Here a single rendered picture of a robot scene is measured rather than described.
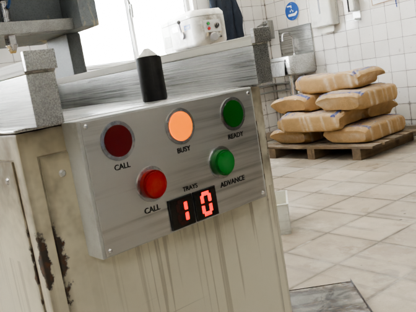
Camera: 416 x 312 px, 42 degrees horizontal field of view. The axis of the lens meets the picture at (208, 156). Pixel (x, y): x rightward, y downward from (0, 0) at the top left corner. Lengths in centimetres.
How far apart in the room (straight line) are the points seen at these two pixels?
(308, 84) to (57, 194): 440
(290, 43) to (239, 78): 539
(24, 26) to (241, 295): 86
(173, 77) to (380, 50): 466
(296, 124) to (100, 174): 423
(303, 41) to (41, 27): 477
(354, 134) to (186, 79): 379
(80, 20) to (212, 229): 82
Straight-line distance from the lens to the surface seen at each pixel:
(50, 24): 138
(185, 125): 60
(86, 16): 139
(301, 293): 210
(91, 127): 54
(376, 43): 542
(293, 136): 492
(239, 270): 71
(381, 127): 465
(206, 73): 75
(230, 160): 63
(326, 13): 561
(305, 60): 576
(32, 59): 51
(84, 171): 54
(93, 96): 101
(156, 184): 57
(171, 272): 64
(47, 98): 52
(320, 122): 458
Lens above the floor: 86
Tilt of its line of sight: 9 degrees down
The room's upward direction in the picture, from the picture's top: 9 degrees counter-clockwise
